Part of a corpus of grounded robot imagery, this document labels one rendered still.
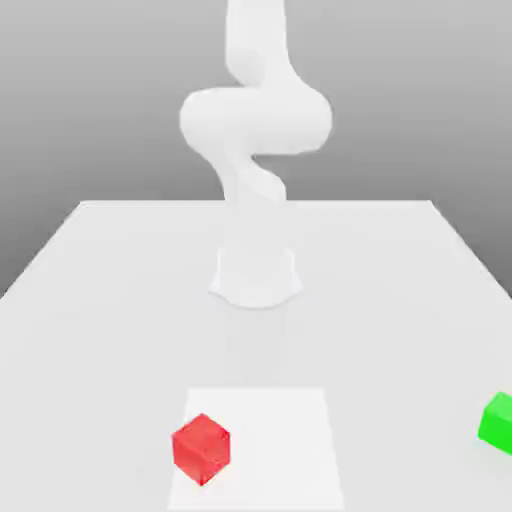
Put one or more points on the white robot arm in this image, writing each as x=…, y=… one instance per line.
x=256, y=120

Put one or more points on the small red cube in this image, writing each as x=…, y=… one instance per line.
x=201, y=450

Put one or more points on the small green cube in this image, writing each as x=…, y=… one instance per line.
x=498, y=424

